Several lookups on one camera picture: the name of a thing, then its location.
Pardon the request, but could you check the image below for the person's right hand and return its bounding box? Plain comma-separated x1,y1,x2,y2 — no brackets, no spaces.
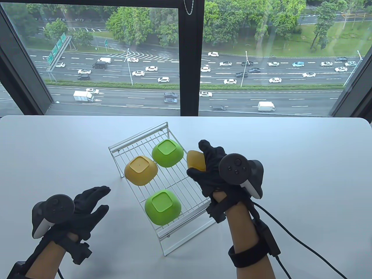
187,140,250,204

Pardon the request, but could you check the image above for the person's left hand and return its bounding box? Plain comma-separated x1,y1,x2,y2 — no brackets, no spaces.
45,186,111,242

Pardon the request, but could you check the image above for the yellow small dish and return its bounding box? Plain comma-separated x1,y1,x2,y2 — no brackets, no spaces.
124,156,158,186
187,150,207,172

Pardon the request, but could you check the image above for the white wire kitchen shelf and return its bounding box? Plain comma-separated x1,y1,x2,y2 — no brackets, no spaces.
108,122,217,256

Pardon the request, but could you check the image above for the green small dish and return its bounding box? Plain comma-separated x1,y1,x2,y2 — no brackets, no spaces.
152,139,184,168
144,189,182,226

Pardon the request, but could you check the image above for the person's left forearm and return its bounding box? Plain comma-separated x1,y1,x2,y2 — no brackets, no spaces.
26,232,79,279

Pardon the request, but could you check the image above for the person's right forearm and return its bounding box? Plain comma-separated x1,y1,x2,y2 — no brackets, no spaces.
213,191,278,279

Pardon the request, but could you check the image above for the black right hand controller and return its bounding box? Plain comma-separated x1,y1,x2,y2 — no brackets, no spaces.
219,153,264,200

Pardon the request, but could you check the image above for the black hand controller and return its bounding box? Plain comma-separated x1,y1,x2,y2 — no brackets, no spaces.
219,153,264,200
31,194,75,239

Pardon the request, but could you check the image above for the black left hand controller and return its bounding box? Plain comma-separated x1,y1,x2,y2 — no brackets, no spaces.
31,194,75,239

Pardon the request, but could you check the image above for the black left wrist sensor box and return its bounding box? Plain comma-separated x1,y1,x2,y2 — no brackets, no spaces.
70,241,93,265

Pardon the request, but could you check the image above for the black left wrist camera band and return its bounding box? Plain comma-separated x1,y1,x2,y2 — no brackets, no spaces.
7,262,29,279

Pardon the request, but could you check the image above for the black wrist camera band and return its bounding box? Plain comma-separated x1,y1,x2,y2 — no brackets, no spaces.
228,219,281,268
7,262,29,279

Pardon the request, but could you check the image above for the black right wrist camera band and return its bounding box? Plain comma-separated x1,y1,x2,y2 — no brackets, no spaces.
228,219,281,268

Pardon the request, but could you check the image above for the black window frame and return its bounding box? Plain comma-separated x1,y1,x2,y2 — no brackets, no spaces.
0,0,372,117

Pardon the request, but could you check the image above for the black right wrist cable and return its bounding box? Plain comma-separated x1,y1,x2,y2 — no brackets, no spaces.
253,202,348,279

